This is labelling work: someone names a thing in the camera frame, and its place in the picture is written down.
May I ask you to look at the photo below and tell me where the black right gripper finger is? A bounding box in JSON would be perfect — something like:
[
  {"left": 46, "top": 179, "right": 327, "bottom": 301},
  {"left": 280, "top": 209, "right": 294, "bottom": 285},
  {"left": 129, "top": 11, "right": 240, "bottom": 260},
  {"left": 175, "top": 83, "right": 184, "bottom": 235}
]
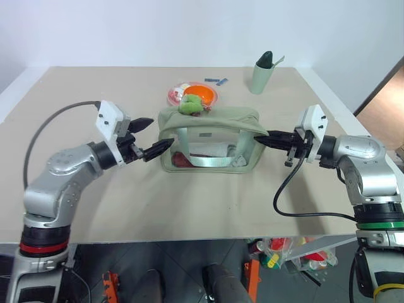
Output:
[
  {"left": 253, "top": 134, "right": 295, "bottom": 150},
  {"left": 267, "top": 129, "right": 296, "bottom": 140}
]

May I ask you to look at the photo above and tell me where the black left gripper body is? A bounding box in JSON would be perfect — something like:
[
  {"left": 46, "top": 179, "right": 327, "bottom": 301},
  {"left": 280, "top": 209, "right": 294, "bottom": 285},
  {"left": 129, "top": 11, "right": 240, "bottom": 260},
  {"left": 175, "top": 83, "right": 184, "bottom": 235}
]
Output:
[{"left": 114, "top": 118, "right": 146, "bottom": 165}]

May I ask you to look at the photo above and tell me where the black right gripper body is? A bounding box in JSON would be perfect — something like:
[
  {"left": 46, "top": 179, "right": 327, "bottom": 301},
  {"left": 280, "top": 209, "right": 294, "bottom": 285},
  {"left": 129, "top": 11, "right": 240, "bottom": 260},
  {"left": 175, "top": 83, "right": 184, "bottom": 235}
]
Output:
[{"left": 284, "top": 127, "right": 314, "bottom": 168}]

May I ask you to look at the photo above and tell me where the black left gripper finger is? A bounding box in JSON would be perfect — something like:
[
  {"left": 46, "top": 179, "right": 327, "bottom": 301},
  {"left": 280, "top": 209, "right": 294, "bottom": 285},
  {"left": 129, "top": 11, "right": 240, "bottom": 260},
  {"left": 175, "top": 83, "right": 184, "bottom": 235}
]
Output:
[
  {"left": 143, "top": 137, "right": 175, "bottom": 163},
  {"left": 129, "top": 117, "right": 155, "bottom": 134}
]

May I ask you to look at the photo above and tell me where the green pouch with clear window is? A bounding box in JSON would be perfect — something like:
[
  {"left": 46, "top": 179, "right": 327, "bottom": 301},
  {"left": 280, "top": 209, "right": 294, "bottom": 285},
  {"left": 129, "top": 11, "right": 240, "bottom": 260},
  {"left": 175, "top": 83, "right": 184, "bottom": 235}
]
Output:
[{"left": 157, "top": 106, "right": 270, "bottom": 175}]

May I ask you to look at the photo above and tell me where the red item inside pouch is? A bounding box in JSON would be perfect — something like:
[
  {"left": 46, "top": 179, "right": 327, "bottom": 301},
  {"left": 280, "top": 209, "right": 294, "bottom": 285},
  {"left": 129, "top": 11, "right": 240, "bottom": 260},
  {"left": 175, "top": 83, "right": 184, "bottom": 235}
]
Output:
[{"left": 172, "top": 151, "right": 194, "bottom": 168}]

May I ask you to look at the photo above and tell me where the grey crumpled cloth inside pouch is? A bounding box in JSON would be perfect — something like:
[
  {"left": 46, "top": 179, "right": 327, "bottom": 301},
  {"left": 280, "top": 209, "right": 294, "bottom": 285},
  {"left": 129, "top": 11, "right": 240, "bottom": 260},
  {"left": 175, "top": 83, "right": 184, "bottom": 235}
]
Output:
[{"left": 229, "top": 155, "right": 247, "bottom": 169}]

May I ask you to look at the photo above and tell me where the pale green cone cup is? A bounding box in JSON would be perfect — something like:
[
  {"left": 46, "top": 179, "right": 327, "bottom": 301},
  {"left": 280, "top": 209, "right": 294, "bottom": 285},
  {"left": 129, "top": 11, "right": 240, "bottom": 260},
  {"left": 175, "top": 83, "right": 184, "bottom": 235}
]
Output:
[{"left": 250, "top": 55, "right": 286, "bottom": 95}]

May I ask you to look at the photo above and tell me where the dark green pointed object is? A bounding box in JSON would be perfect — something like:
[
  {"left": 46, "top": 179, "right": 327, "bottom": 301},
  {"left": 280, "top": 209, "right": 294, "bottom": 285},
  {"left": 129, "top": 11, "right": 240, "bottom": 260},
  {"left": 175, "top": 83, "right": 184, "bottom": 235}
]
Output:
[{"left": 258, "top": 50, "right": 273, "bottom": 69}]

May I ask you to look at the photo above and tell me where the brown wooden board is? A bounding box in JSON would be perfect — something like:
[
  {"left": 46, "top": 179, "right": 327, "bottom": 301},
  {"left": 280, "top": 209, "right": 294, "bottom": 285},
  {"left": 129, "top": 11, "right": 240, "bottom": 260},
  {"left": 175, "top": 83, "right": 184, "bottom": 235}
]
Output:
[{"left": 353, "top": 56, "right": 404, "bottom": 153}]

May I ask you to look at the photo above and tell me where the white flat panel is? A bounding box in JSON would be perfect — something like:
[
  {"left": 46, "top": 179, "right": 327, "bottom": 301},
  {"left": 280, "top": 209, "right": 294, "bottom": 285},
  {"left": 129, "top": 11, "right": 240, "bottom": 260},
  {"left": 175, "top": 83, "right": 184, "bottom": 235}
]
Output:
[{"left": 283, "top": 234, "right": 359, "bottom": 263}]

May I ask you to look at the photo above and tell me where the clear bag of colourful toys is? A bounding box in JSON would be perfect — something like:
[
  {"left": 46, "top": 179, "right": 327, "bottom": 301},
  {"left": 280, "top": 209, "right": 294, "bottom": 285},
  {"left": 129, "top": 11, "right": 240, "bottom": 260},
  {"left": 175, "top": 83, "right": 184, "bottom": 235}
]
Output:
[{"left": 252, "top": 235, "right": 338, "bottom": 279}]

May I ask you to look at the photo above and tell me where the dark rounded shape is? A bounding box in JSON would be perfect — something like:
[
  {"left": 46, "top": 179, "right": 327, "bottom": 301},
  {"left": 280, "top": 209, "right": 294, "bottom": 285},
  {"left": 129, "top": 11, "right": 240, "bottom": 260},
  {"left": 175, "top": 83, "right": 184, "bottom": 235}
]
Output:
[
  {"left": 201, "top": 263, "right": 251, "bottom": 303},
  {"left": 143, "top": 268, "right": 165, "bottom": 303}
]

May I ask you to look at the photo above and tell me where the orange metal stand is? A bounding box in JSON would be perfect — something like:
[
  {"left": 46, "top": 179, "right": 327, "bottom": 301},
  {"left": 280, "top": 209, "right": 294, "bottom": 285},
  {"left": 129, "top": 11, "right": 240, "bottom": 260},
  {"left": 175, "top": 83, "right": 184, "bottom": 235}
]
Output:
[
  {"left": 101, "top": 270, "right": 121, "bottom": 303},
  {"left": 242, "top": 258, "right": 261, "bottom": 303}
]

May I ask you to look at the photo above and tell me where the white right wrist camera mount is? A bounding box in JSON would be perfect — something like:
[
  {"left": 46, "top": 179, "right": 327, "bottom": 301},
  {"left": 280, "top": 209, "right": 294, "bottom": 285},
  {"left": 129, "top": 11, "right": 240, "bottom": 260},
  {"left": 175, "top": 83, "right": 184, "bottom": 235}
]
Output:
[{"left": 296, "top": 105, "right": 330, "bottom": 163}]

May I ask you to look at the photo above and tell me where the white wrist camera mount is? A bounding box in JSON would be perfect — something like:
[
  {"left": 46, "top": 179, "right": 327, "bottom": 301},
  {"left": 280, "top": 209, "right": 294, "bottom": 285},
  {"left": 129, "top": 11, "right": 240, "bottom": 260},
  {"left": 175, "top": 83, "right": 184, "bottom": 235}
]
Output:
[
  {"left": 296, "top": 105, "right": 330, "bottom": 163},
  {"left": 95, "top": 100, "right": 132, "bottom": 165}
]

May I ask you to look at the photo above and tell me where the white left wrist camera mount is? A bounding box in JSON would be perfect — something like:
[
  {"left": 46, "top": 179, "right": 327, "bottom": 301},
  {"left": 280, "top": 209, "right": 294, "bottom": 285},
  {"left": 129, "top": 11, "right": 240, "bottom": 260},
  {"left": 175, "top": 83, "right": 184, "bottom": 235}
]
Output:
[{"left": 95, "top": 100, "right": 132, "bottom": 165}]

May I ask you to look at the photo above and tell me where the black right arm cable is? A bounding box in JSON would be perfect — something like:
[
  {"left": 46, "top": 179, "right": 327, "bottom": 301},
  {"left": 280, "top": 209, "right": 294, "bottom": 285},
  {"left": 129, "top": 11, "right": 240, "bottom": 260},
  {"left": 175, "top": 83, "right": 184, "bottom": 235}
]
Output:
[{"left": 273, "top": 153, "right": 358, "bottom": 222}]

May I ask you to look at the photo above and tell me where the green plush keychain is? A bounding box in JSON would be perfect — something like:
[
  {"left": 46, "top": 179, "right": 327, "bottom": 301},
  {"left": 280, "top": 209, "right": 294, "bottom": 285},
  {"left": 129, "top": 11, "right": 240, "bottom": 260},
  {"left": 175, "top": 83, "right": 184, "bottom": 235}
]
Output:
[{"left": 177, "top": 93, "right": 205, "bottom": 116}]

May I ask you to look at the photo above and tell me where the grey left arm cable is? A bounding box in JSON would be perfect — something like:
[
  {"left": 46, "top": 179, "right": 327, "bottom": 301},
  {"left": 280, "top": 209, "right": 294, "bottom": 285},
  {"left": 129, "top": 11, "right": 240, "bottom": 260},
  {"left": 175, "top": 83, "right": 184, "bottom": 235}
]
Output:
[{"left": 23, "top": 100, "right": 102, "bottom": 190}]

